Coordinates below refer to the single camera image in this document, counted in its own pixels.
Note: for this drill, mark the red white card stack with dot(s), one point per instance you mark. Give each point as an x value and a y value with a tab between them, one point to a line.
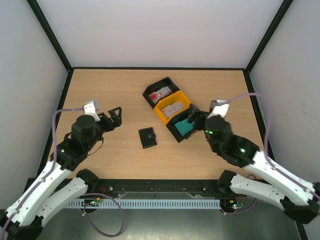
159	94

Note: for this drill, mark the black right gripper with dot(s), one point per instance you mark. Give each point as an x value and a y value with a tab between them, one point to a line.
198	117

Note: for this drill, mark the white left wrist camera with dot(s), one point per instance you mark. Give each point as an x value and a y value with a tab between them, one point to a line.
90	108

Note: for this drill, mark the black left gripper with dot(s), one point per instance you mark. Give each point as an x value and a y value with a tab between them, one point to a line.
117	121

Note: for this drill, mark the black bin with teal cards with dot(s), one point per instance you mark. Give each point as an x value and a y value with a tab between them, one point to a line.
180	116

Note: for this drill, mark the teal card stack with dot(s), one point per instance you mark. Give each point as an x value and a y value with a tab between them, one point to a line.
183	127

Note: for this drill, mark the white floral card stack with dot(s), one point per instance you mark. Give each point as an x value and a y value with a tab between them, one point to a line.
172	109

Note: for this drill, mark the black bin with red cards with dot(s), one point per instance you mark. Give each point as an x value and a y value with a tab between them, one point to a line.
158	85

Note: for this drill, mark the white slotted cable duct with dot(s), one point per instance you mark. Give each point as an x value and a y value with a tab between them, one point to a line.
197	204

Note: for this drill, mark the yellow plastic bin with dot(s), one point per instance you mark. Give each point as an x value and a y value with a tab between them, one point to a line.
178	96

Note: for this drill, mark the black aluminium frame rail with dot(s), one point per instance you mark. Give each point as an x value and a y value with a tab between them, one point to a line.
160	186

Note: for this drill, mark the black leather card holder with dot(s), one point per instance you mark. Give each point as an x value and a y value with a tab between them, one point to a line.
147	137

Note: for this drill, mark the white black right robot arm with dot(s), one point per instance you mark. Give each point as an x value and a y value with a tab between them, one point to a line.
298	198

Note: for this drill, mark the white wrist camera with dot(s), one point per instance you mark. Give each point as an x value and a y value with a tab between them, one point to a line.
218	107
90	108

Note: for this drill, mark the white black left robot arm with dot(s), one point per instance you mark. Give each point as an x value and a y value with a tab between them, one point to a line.
25	218

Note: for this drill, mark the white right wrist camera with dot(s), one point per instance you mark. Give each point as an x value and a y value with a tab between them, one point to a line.
218	107

